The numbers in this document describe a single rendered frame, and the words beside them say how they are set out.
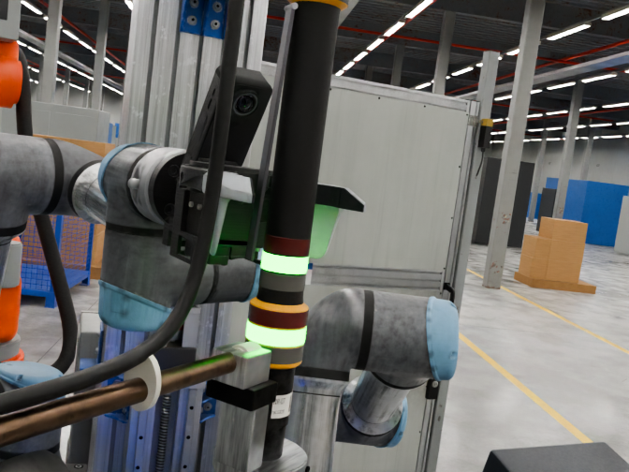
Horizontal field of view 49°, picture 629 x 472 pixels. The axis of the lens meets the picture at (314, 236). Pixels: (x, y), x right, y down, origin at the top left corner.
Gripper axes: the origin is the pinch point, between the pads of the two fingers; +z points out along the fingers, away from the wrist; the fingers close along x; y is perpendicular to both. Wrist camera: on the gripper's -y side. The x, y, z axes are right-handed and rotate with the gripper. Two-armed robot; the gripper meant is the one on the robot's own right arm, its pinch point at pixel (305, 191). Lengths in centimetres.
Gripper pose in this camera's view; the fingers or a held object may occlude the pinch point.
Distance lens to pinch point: 48.1
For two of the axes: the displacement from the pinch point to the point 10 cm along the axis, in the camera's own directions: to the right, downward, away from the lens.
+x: -8.2, -0.4, -5.7
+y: -1.3, 9.9, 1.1
